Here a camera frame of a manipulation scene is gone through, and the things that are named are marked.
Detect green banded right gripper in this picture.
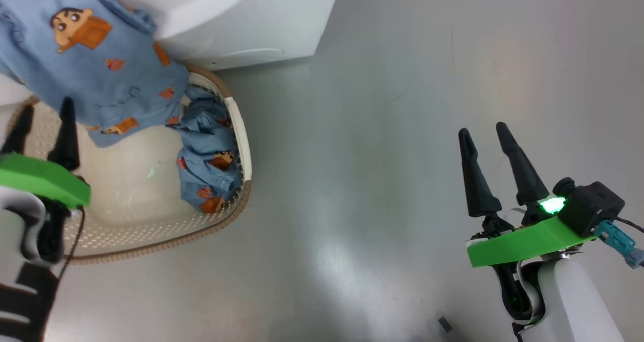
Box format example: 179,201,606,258
458,121,597,268

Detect blue cartoon print pajama pants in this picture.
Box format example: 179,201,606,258
166,84,244,214

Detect teal cable connector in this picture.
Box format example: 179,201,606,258
594,220,644,270

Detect white front-load washing machine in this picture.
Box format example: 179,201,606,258
98,0,344,72

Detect thin black camera cable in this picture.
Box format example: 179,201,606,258
616,216,644,233

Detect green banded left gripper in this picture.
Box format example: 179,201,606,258
0,97,92,265

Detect blue cartoon print pajama shirt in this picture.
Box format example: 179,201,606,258
0,0,191,148

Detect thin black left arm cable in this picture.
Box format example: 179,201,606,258
55,206,86,282

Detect cream perforated laundry basket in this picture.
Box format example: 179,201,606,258
0,64,252,265

